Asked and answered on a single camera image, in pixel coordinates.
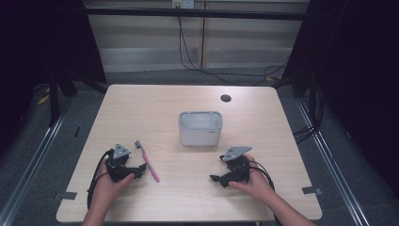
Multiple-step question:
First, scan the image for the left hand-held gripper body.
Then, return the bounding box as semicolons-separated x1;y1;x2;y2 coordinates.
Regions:
104;143;139;184

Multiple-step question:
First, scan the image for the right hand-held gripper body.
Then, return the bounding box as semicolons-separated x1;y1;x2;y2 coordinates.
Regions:
219;145;253;186

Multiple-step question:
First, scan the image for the pink toothbrush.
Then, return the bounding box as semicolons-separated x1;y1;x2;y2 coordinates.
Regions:
134;139;161;184

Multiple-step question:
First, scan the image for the white plastic container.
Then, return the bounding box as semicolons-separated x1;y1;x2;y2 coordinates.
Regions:
177;110;224;148

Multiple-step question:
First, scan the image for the person's left hand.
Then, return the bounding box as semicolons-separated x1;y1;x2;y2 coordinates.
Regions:
93;157;136;209

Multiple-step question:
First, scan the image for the person's right hand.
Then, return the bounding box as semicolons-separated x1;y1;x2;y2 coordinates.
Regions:
228;153;278;205

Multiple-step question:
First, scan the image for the grey tape strip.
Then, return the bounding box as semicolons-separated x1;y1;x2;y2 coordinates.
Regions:
301;186;323;196
52;190;78;202

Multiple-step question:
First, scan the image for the black metal stand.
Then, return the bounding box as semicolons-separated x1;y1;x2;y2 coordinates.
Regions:
272;67;324;133
46;62;109;128

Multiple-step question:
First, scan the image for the yellow floor object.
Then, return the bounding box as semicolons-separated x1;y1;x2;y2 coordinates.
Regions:
36;87;51;106

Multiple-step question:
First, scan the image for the black curtain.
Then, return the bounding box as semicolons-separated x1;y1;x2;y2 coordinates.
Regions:
281;0;399;189
0;0;107;152

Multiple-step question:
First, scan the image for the black horizontal bar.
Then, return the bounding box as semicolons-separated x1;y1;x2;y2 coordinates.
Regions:
84;7;308;22

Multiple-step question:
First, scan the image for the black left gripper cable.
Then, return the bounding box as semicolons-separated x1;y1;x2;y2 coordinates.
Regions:
87;148;115;210

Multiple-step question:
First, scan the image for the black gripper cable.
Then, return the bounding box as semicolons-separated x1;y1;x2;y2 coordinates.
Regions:
87;148;115;210
248;159;277;192

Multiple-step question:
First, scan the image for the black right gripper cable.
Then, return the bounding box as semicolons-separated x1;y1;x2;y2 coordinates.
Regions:
248;159;277;192

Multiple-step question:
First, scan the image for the black floor cable bundle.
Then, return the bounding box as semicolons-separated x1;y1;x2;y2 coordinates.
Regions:
292;123;319;145

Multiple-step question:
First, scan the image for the metal floor rail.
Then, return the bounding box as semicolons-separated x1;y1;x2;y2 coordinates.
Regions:
0;105;72;226
295;99;373;226

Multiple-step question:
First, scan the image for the black wall cable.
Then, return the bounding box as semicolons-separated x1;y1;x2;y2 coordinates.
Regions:
177;15;290;88

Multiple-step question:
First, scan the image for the white wall socket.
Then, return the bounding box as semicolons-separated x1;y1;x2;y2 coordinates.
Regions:
171;0;196;10

